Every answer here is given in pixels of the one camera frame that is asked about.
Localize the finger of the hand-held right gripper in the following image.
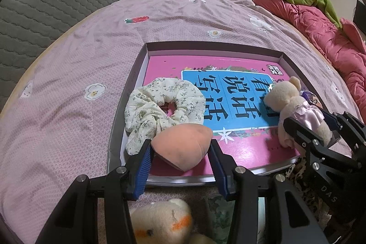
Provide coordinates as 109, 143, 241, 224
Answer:
319, 110, 366, 153
284, 117, 353, 173

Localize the purple cartoon wipes packet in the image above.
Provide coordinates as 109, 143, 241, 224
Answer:
300, 90, 322, 110

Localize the purple printed blanket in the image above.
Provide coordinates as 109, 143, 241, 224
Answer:
0, 0, 355, 244

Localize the clear plastic packet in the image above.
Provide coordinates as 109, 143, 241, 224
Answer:
207, 195, 272, 244

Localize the shallow cardboard box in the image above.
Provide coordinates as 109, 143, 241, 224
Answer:
108, 42, 329, 187

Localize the cream floral scrunchie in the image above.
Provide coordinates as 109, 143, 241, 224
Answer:
124, 77, 206, 155

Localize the pink quilt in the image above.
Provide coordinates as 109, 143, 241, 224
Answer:
253, 0, 366, 116

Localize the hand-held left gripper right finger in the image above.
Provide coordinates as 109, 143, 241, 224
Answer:
209, 139, 329, 244

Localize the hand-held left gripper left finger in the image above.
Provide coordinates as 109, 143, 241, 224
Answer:
36, 139, 152, 244

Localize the pink and blue book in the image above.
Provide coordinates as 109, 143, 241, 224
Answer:
124, 54, 301, 176

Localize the peach plush toy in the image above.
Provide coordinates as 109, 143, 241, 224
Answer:
151, 123, 213, 172

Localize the black television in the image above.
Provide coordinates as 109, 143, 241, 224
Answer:
352, 0, 366, 33

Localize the teddy bear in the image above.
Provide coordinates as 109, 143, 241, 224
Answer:
130, 198, 218, 244
263, 76, 334, 149

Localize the leopard print scrunchie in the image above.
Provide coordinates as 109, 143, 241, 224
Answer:
282, 158, 332, 230

